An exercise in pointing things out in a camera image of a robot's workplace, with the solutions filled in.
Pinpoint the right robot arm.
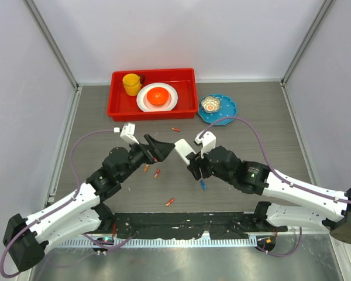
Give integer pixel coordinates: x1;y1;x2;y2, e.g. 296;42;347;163
180;146;351;244

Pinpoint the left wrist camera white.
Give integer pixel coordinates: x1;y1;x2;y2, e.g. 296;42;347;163
113;122;139;145

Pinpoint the white plate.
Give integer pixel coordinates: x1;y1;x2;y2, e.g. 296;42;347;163
136;83;178;112

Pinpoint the red AAA battery front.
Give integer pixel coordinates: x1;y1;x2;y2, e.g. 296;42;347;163
165;198;175;206

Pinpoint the red plastic bin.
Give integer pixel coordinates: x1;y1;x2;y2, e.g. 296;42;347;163
106;68;198;121

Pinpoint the white red remote control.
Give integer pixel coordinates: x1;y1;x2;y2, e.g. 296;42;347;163
175;139;195;166

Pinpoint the blue polka dot plate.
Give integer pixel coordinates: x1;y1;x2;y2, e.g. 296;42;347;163
198;94;238;124

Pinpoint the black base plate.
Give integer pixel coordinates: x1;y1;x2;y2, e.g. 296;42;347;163
112;212;288;240

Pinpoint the white cable duct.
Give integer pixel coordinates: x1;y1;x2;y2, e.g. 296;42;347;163
58;235;257;249

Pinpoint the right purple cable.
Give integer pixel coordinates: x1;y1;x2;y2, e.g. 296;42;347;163
198;116;351;258

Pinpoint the red orange AAA battery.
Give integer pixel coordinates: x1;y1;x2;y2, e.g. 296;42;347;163
154;169;160;179

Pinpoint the blue AAA battery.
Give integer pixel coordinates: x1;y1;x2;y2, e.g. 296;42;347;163
200;180;207;190

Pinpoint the small patterned bowl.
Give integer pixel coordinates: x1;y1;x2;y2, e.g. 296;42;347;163
201;96;221;113

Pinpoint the orange bowl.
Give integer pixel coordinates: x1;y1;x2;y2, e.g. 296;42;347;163
146;87;170;106

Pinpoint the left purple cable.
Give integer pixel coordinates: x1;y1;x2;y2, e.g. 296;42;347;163
0;128;126;278

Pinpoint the purple cable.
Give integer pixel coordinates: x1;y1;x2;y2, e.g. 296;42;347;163
198;116;351;258
0;128;126;278

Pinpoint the yellow cup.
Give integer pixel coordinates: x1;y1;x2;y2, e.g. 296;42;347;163
122;73;145;97

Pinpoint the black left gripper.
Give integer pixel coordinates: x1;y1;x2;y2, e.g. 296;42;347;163
119;134;174;181

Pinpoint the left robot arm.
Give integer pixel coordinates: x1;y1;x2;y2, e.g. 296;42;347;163
0;132;175;278

